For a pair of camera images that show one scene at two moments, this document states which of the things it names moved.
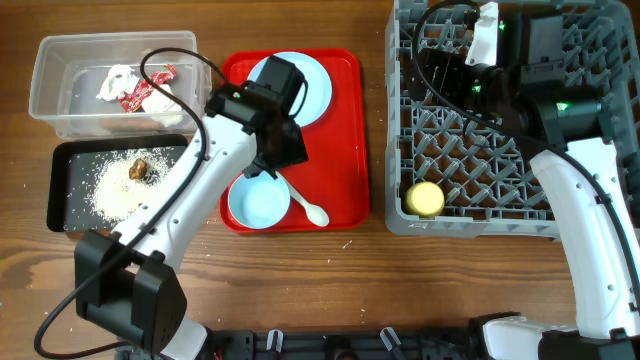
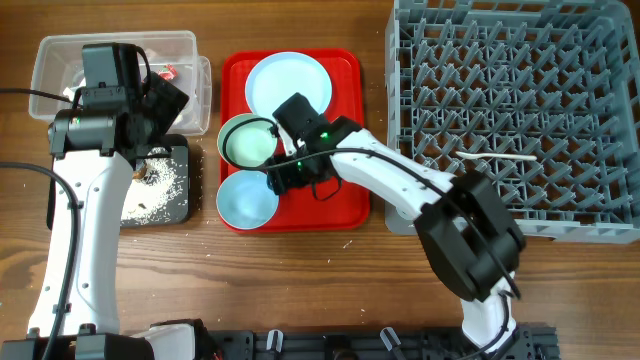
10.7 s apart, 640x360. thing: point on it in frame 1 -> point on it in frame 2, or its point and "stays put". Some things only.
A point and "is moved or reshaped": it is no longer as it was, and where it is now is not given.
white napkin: (163, 108) -> (70, 92)
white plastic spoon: (316, 214) -> (471, 155)
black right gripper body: (474, 89) -> (296, 174)
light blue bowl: (260, 202) is moved or reshaped
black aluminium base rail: (449, 344) stays put
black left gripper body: (289, 146) -> (159, 112)
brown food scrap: (138, 170) stays put
